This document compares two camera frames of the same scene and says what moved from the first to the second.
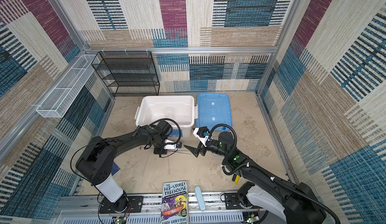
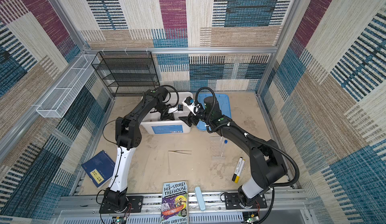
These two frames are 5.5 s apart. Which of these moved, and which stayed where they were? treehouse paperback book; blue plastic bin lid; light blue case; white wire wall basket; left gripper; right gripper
Moved: left gripper; right gripper
Stayed: light blue case; white wire wall basket; blue plastic bin lid; treehouse paperback book
